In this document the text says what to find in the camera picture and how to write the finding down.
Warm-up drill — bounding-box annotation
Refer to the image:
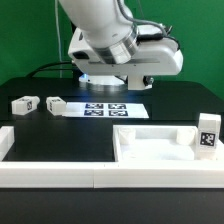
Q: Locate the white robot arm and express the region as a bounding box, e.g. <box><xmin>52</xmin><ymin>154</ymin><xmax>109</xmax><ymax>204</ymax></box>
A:
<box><xmin>59</xmin><ymin>0</ymin><xmax>183</xmax><ymax>91</ymax></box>

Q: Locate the black cable bundle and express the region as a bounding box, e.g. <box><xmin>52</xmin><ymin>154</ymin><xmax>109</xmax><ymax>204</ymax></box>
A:
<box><xmin>26</xmin><ymin>0</ymin><xmax>85</xmax><ymax>78</ymax></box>

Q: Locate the white sheet with markers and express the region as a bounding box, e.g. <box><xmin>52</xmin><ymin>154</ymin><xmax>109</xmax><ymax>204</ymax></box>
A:
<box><xmin>64</xmin><ymin>102</ymin><xmax>149</xmax><ymax>119</ymax></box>

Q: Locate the white U-shaped fence wall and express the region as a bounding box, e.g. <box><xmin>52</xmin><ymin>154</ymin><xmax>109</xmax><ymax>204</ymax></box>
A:
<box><xmin>0</xmin><ymin>126</ymin><xmax>224</xmax><ymax>189</ymax></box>

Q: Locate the white square table top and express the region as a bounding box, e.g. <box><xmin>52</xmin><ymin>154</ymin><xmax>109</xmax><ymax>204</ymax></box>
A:
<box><xmin>113</xmin><ymin>124</ymin><xmax>224</xmax><ymax>164</ymax></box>

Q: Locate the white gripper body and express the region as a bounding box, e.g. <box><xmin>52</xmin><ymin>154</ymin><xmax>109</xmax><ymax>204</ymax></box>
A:
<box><xmin>68</xmin><ymin>28</ymin><xmax>184</xmax><ymax>78</ymax></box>

